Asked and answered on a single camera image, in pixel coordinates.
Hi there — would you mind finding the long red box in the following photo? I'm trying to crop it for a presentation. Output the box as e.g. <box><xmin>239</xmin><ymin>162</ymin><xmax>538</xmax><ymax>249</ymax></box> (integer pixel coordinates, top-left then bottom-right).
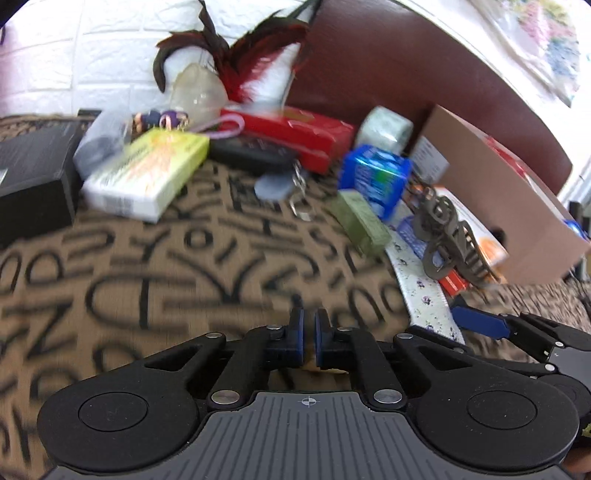
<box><xmin>220</xmin><ymin>106</ymin><xmax>356</xmax><ymax>175</ymax></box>

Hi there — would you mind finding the floral printed cloth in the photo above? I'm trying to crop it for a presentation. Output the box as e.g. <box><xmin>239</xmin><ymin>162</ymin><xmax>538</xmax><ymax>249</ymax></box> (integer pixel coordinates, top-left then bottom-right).
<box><xmin>470</xmin><ymin>0</ymin><xmax>583</xmax><ymax>108</ymax></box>

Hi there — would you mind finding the yellow-green and white box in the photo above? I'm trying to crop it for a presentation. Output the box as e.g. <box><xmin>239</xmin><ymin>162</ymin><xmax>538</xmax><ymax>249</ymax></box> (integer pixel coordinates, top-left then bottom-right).
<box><xmin>82</xmin><ymin>128</ymin><xmax>211</xmax><ymax>223</ymax></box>

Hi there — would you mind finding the orange and white medicine box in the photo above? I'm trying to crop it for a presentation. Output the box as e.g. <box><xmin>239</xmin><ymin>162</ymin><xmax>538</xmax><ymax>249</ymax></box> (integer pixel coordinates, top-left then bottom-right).
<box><xmin>416</xmin><ymin>184</ymin><xmax>509</xmax><ymax>269</ymax></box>

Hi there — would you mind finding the translucent plastic cup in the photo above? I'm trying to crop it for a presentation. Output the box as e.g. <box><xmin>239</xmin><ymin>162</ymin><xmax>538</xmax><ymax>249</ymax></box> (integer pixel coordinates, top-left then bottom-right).
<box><xmin>170</xmin><ymin>63</ymin><xmax>230</xmax><ymax>122</ymax></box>

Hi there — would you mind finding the small red box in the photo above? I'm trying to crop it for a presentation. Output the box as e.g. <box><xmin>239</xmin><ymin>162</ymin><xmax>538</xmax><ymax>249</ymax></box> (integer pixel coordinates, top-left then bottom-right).
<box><xmin>438</xmin><ymin>270</ymin><xmax>472</xmax><ymax>296</ymax></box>

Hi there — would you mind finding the black box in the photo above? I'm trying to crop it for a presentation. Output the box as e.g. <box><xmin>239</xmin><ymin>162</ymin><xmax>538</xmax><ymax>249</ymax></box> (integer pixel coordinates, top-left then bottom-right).
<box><xmin>0</xmin><ymin>120</ymin><xmax>94</xmax><ymax>248</ymax></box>

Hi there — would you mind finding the clear tape roll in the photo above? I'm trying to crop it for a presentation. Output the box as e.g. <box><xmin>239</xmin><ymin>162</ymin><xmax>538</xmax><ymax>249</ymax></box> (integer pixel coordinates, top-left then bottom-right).
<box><xmin>355</xmin><ymin>106</ymin><xmax>414</xmax><ymax>156</ymax></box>

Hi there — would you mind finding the dark brown headboard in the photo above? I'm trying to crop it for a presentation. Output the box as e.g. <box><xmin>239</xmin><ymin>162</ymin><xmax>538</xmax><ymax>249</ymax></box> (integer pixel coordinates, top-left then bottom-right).
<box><xmin>286</xmin><ymin>0</ymin><xmax>574</xmax><ymax>195</ymax></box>

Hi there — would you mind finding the grey oval tag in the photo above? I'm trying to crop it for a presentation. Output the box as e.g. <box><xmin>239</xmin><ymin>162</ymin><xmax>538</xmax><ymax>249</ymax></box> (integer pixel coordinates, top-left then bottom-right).
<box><xmin>255</xmin><ymin>172</ymin><xmax>295</xmax><ymax>203</ymax></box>

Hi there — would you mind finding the black car key remote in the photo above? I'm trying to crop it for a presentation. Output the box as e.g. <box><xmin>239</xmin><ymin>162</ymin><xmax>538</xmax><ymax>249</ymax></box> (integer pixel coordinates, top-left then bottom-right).
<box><xmin>209</xmin><ymin>137</ymin><xmax>315</xmax><ymax>220</ymax></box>

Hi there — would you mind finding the cardboard box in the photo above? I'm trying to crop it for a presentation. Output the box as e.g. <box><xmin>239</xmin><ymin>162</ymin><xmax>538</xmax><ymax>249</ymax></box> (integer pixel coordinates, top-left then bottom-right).
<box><xmin>408</xmin><ymin>104</ymin><xmax>591</xmax><ymax>285</ymax></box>

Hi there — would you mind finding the purple cord charm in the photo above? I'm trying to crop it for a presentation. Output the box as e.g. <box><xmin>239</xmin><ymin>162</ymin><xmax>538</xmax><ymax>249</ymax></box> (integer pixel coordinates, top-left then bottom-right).
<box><xmin>131</xmin><ymin>109</ymin><xmax>246</xmax><ymax>142</ymax></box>

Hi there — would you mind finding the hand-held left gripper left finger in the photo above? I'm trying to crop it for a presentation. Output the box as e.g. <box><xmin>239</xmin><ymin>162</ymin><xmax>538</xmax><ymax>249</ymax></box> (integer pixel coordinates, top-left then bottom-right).
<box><xmin>139</xmin><ymin>307</ymin><xmax>306</xmax><ymax>411</ymax></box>

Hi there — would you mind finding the blue medicine box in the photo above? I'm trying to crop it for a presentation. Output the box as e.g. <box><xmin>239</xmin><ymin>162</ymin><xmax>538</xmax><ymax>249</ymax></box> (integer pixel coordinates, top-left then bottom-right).
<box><xmin>396</xmin><ymin>214</ymin><xmax>431</xmax><ymax>256</ymax></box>

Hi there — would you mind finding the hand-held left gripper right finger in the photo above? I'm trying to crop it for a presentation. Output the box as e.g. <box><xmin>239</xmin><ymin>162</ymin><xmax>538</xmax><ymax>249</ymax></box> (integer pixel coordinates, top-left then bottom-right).
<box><xmin>315</xmin><ymin>308</ymin><xmax>472</xmax><ymax>411</ymax></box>

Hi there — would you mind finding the dark red feather bunch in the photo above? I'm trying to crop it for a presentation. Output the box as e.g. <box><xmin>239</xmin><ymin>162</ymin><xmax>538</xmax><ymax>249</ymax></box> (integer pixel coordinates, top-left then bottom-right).
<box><xmin>153</xmin><ymin>0</ymin><xmax>325</xmax><ymax>105</ymax></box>

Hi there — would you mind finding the small olive green box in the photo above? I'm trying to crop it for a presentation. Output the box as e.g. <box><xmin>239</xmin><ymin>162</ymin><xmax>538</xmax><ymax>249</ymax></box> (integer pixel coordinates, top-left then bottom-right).
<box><xmin>329</xmin><ymin>189</ymin><xmax>393</xmax><ymax>257</ymax></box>

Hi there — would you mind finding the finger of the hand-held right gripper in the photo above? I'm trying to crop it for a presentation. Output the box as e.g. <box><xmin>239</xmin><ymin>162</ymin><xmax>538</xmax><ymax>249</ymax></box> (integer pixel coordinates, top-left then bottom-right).
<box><xmin>452</xmin><ymin>307</ymin><xmax>580</xmax><ymax>363</ymax></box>

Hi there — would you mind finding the blue gum box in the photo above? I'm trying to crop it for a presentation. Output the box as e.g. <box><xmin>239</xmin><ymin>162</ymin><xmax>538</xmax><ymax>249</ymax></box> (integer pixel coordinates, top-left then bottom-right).
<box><xmin>339</xmin><ymin>144</ymin><xmax>412</xmax><ymax>220</ymax></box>

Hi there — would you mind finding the grey hair claw clip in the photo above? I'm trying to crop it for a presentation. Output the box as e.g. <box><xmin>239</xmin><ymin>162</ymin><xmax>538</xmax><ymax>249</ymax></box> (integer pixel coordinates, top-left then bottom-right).
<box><xmin>410</xmin><ymin>186</ymin><xmax>493</xmax><ymax>285</ymax></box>

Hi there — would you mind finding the clear plastic bag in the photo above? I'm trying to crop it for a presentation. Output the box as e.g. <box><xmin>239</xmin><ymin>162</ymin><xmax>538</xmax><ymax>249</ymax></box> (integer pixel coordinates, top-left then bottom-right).
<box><xmin>72</xmin><ymin>110</ymin><xmax>136</xmax><ymax>179</ymax></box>

